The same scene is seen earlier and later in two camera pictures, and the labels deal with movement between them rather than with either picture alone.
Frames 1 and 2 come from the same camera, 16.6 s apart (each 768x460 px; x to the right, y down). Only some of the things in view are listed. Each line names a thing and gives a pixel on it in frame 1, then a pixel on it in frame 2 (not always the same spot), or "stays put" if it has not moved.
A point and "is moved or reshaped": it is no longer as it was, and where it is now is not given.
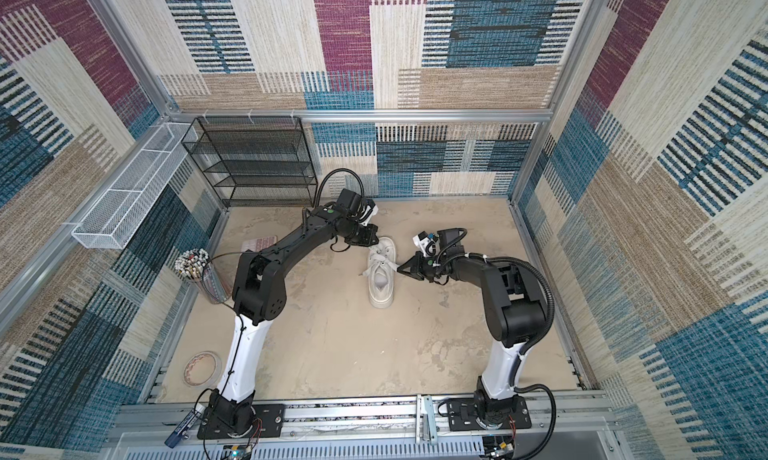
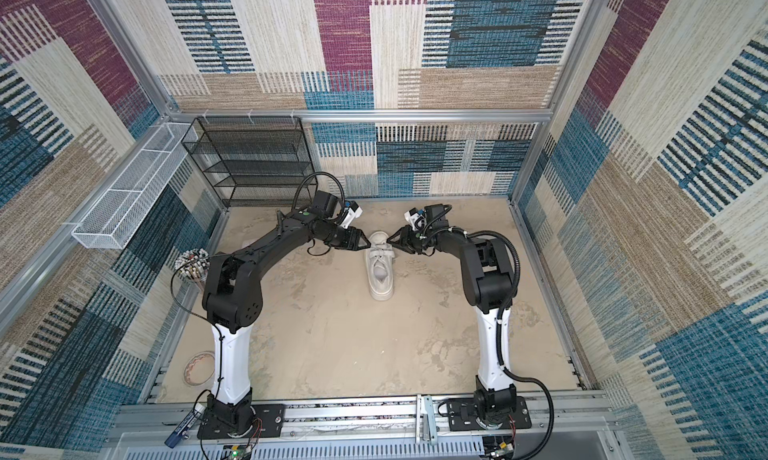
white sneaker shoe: (381, 272) is moved or reshaped
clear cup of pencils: (206, 277) stays put
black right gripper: (417, 270) -> (404, 240)
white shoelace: (376, 262) is moved or reshaped
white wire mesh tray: (115, 217) stays put
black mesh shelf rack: (254, 161) stays put
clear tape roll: (202, 369) stays put
